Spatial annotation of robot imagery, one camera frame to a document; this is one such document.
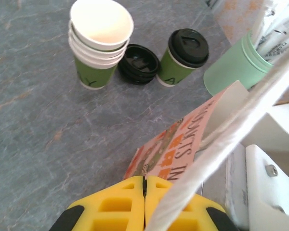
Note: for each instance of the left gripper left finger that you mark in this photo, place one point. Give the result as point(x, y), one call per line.
point(115, 207)

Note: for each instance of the bundle of wrapped straws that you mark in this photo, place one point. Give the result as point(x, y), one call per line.
point(274, 36)

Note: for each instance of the black coffee cup lid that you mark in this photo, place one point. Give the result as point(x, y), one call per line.
point(189, 47)

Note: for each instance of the stack of green paper cups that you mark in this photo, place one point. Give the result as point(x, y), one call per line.
point(98, 21)

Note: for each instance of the stack of black lids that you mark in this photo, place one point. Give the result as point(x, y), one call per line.
point(139, 62)

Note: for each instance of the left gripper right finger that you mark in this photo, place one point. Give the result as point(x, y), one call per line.
point(197, 220)

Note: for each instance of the single green paper cup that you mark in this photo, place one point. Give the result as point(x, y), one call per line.
point(173, 69)

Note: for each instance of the donut print paper bag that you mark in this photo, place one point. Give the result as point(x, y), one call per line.
point(183, 144)

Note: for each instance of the mint green holder cup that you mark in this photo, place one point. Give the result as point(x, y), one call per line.
point(231, 67)

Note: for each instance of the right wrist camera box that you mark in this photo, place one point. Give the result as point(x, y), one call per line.
point(267, 192)

